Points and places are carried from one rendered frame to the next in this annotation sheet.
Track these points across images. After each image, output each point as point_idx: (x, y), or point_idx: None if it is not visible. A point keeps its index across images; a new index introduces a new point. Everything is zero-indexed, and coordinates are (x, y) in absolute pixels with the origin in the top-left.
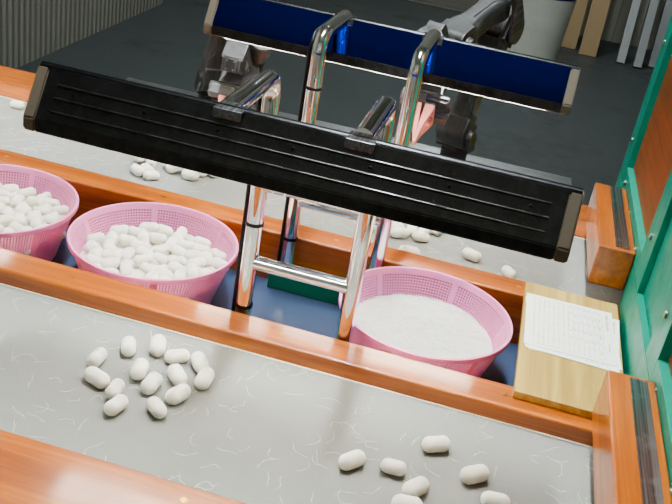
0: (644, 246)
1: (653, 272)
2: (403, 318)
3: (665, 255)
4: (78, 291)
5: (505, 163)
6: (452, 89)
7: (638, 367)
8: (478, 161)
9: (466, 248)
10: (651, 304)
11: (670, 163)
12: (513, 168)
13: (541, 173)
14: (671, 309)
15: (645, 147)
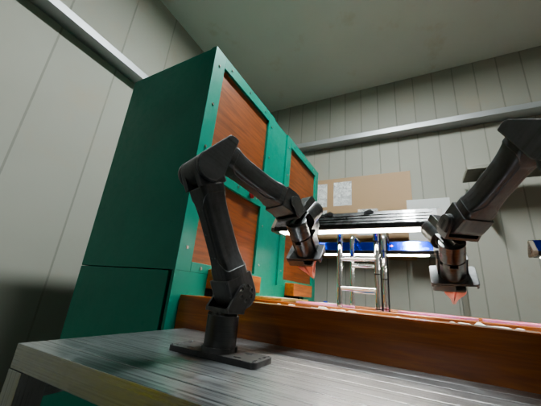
0: (254, 270)
1: (261, 273)
2: None
3: (265, 265)
4: None
5: (73, 360)
6: (319, 234)
7: (275, 290)
8: (120, 365)
9: (294, 304)
10: (266, 279)
11: (245, 244)
12: (80, 355)
13: (51, 349)
14: (281, 268)
15: (202, 246)
